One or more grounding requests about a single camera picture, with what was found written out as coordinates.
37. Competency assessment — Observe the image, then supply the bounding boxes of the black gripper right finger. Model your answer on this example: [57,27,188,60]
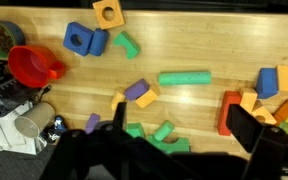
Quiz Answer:
[225,103,288,180]

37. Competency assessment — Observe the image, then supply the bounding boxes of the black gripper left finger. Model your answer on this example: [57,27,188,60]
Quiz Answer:
[40,101,195,180]

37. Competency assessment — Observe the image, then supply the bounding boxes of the blue cube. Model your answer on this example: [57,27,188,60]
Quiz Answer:
[254,67,279,100]

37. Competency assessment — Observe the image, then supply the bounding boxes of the green triangle block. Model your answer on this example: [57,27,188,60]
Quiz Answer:
[125,122,147,139]

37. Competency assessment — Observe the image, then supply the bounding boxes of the green short cylinder block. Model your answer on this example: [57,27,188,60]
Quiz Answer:
[153,120,175,142]

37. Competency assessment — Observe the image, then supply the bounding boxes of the yellow cylinder block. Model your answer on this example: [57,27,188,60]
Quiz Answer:
[110,89,127,112]

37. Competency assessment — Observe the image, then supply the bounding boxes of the green wide arch block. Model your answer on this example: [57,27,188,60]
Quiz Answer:
[146,134,192,154]

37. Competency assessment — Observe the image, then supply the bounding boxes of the orange rectangular block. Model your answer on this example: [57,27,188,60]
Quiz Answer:
[134,87,161,109]

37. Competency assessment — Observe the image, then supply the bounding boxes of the red long block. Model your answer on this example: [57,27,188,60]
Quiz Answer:
[216,90,242,137]

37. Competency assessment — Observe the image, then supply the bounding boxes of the small blue toy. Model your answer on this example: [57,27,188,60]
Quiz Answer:
[45,115,68,143]

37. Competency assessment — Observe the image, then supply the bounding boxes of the purple rectangular block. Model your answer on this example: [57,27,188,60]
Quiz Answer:
[123,78,151,102]

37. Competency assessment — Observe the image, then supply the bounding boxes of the yellow flat block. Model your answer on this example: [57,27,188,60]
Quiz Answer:
[276,64,288,93]

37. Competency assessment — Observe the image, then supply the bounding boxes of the grey paper cup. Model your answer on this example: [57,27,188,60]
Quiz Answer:
[14,101,56,139]

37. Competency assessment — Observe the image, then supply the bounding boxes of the green long cylinder block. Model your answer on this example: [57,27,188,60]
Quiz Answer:
[158,70,213,87]

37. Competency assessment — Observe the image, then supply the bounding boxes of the white papers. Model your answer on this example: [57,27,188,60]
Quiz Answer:
[0,99,48,156]

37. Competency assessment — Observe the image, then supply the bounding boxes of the green small arch block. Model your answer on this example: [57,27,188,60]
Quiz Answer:
[112,30,142,60]

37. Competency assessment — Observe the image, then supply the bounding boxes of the blue half-round block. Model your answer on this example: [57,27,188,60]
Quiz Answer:
[89,28,110,57]

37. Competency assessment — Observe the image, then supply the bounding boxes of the blue square block with hole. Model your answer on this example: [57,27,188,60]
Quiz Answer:
[62,21,95,57]

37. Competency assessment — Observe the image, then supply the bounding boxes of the red bowl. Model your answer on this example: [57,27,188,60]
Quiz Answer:
[7,45,66,89]

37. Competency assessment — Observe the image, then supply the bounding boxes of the orange square block with hole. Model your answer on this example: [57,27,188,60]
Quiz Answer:
[92,0,126,30]

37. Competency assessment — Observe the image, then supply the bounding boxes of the green and blue bowl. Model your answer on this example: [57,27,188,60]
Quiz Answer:
[0,18,26,59]

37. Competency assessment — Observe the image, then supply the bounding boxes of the black USB cable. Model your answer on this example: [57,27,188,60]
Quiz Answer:
[33,84,53,101]

